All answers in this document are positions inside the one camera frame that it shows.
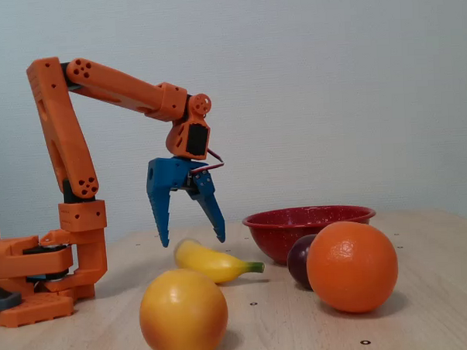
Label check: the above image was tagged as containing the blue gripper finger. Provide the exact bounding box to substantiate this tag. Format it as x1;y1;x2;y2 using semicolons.
146;184;177;250
186;169;227;245

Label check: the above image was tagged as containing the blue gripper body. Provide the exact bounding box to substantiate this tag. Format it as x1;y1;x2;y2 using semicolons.
145;154;215;194

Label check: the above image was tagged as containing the yellow toy banana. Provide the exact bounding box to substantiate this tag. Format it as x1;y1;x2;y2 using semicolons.
173;235;267;286

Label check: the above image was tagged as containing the orange robot base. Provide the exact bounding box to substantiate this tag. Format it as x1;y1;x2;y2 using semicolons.
0;218;112;329

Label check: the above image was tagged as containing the red speckled bowl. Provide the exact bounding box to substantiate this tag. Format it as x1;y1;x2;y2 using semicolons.
241;203;379;269

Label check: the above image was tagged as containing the yellow orange peach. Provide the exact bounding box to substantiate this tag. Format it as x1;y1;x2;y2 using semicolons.
137;266;230;350

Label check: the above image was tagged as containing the dark purple plum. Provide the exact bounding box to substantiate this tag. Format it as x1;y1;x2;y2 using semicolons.
285;233;321;292

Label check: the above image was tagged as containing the orange fruit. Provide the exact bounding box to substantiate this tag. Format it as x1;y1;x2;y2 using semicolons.
304;218;401;317

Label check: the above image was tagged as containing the dark grey table clamp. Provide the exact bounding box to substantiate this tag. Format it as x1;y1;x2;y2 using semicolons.
0;280;23;312

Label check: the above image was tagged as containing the red white servo cable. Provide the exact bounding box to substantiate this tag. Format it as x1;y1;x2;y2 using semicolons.
188;146;225;174

